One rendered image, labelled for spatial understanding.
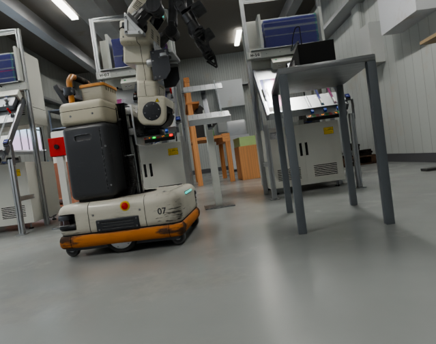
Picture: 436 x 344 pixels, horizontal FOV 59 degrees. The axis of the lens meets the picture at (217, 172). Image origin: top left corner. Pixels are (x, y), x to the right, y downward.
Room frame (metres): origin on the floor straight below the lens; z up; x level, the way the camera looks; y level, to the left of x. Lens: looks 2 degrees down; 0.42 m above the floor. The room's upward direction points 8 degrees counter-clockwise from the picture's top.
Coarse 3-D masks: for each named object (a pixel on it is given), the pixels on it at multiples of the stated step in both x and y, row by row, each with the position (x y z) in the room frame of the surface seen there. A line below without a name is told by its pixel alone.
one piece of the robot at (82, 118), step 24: (72, 96) 2.14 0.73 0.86; (72, 120) 2.03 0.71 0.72; (96, 120) 2.02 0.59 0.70; (120, 120) 2.20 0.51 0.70; (72, 144) 2.03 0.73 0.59; (96, 144) 2.02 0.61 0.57; (120, 144) 2.19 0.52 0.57; (72, 168) 2.03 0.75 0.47; (96, 168) 2.02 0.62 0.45; (120, 168) 2.13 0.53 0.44; (72, 192) 2.04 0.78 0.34; (96, 192) 2.02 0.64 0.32; (120, 192) 2.11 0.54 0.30
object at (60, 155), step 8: (48, 144) 3.35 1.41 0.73; (56, 144) 3.35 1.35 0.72; (64, 144) 3.35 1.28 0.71; (56, 152) 3.35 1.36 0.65; (64, 152) 3.35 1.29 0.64; (64, 160) 3.40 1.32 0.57; (64, 168) 3.37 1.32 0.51; (64, 176) 3.37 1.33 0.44; (64, 184) 3.37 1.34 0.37; (64, 192) 3.37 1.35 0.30; (64, 200) 3.37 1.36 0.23
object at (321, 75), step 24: (288, 72) 1.84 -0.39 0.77; (312, 72) 1.91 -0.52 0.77; (336, 72) 2.00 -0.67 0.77; (288, 96) 1.84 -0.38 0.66; (336, 96) 2.50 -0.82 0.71; (288, 120) 1.84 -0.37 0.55; (288, 144) 1.85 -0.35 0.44; (384, 144) 1.80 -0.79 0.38; (384, 168) 1.80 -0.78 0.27; (288, 192) 2.50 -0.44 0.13; (384, 192) 1.81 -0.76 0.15; (384, 216) 1.82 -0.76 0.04
